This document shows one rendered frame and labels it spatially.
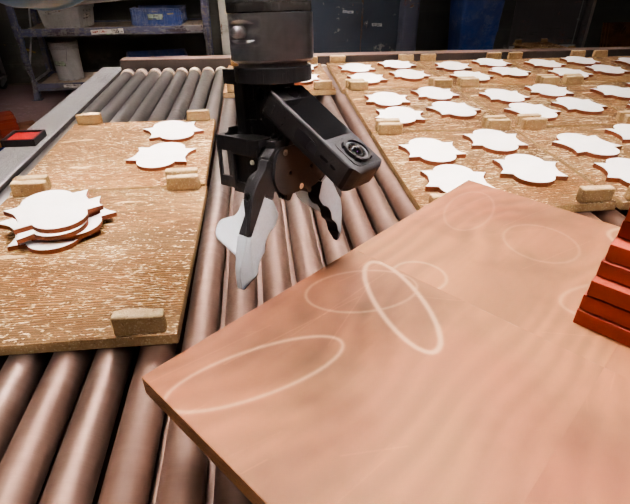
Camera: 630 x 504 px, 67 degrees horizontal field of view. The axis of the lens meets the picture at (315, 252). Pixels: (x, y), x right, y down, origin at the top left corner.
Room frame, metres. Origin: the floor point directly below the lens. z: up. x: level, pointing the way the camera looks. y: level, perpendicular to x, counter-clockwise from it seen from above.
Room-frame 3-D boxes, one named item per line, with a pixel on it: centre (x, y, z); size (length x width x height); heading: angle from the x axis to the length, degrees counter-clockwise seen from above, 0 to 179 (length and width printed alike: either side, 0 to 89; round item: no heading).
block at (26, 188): (0.78, 0.51, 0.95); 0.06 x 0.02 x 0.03; 96
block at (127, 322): (0.42, 0.20, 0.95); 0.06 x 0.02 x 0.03; 96
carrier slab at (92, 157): (1.02, 0.41, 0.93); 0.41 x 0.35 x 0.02; 7
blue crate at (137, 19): (5.47, 1.60, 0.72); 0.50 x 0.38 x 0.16; 92
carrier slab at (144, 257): (0.60, 0.35, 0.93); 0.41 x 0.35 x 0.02; 6
